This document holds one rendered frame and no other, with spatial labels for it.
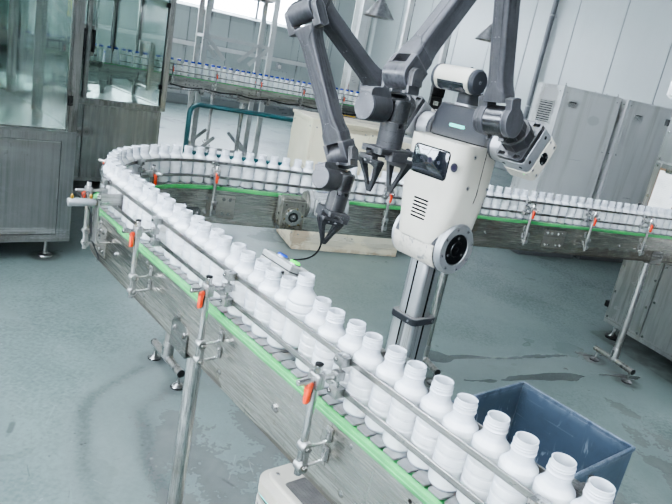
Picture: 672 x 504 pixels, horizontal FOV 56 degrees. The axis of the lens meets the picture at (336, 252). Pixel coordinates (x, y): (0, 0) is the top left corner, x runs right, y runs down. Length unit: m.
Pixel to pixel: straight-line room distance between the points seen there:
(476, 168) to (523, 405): 0.66
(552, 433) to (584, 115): 5.99
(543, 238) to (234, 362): 2.65
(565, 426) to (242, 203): 1.90
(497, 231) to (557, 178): 3.81
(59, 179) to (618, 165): 5.93
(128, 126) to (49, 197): 2.27
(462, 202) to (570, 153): 5.66
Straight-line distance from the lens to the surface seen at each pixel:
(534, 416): 1.76
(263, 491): 2.32
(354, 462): 1.25
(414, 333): 2.01
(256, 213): 3.09
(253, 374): 1.49
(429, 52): 1.41
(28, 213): 4.61
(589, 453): 1.70
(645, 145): 8.17
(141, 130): 6.77
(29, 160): 4.53
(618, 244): 4.30
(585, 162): 7.64
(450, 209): 1.84
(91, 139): 6.62
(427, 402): 1.12
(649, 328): 5.16
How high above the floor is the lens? 1.64
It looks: 16 degrees down
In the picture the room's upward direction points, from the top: 11 degrees clockwise
